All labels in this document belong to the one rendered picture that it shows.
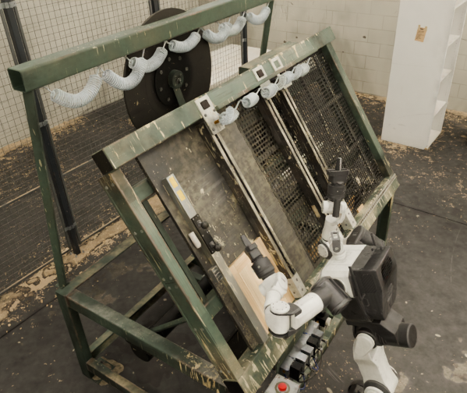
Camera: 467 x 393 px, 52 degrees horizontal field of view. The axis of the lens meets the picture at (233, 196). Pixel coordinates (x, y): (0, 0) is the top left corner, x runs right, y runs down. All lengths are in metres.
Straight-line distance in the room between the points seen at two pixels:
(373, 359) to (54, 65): 2.03
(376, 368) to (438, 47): 4.11
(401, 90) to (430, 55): 0.52
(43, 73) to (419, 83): 4.65
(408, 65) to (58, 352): 4.71
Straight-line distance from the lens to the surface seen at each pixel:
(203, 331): 2.22
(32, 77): 2.25
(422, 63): 6.01
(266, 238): 2.53
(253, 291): 2.46
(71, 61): 2.37
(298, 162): 2.86
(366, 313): 2.29
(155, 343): 2.67
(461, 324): 4.04
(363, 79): 7.89
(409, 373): 3.62
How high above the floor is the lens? 2.79
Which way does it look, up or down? 33 degrees down
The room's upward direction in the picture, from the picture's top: 3 degrees counter-clockwise
